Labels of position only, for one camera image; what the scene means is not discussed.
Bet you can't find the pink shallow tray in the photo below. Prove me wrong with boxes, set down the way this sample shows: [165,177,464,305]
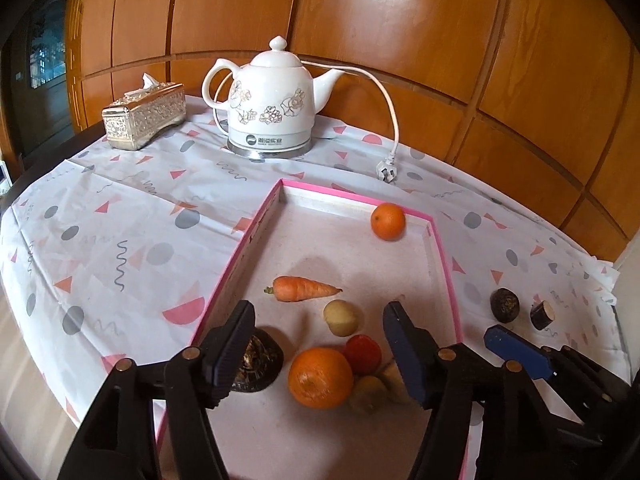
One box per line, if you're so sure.
[155,178,470,480]

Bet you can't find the red tomato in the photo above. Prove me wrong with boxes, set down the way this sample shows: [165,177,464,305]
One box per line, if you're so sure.
[343,334,383,376]

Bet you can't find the dark glass door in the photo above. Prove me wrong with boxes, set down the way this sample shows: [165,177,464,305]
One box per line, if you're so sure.
[10,0,73,156]

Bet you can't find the yellowish fruit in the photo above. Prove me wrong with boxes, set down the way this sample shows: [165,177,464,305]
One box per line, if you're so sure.
[348,375,388,415]

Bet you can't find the white patterned tablecloth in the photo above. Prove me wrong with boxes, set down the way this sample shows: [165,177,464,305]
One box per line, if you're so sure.
[0,95,621,480]

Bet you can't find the round eggplant chunk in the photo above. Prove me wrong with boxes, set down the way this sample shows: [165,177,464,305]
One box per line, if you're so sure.
[530,300,556,331]

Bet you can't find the white power cable with plug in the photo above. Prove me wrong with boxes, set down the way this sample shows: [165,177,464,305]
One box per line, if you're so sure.
[300,59,402,185]

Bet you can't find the oblong dark passion fruit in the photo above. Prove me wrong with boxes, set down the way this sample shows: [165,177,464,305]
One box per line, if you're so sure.
[230,328,285,393]

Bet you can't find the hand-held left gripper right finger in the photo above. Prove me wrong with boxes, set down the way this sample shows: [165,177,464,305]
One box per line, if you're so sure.
[383,300,568,480]

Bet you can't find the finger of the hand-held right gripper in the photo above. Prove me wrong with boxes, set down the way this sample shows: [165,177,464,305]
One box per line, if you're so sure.
[484,325,591,386]

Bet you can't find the white floral ceramic kettle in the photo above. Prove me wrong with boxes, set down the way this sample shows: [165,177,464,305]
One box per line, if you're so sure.
[201,36,347,160]

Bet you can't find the large orange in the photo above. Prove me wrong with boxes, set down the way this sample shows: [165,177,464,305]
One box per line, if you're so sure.
[288,347,354,409]

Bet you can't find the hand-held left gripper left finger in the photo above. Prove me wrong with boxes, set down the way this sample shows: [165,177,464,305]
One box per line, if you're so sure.
[70,300,257,480]

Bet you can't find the pale potato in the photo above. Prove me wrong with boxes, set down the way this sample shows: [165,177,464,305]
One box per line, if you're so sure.
[323,299,360,337]

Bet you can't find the orange carrot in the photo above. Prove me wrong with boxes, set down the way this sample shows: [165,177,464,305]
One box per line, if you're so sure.
[264,276,343,303]

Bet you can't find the small orange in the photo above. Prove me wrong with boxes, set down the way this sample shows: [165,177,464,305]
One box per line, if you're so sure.
[370,202,406,241]

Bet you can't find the silver embossed tissue box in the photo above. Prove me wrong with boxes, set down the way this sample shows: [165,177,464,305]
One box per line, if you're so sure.
[101,73,187,152]

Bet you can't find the round dark passion fruit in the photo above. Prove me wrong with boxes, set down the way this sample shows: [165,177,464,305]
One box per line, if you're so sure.
[490,287,522,323]

